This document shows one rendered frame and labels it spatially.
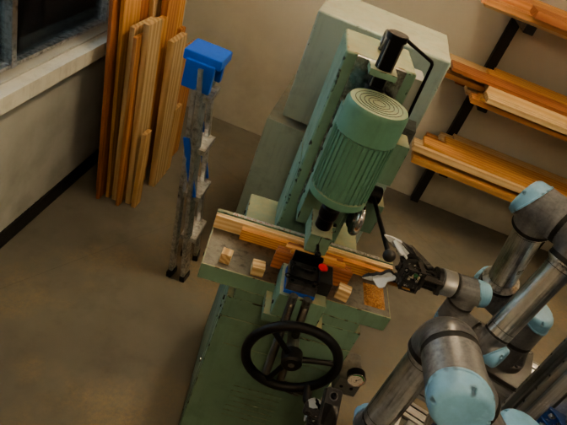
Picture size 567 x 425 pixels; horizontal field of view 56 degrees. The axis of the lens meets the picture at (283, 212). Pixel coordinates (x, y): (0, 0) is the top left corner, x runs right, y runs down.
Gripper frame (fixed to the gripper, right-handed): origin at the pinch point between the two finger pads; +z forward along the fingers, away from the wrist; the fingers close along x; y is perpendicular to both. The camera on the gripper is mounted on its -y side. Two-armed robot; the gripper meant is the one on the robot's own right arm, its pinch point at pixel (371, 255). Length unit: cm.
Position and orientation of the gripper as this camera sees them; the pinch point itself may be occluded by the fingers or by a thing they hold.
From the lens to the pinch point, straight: 151.7
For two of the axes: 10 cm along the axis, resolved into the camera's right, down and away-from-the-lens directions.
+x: -3.3, 8.1, 4.8
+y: -0.5, 4.9, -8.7
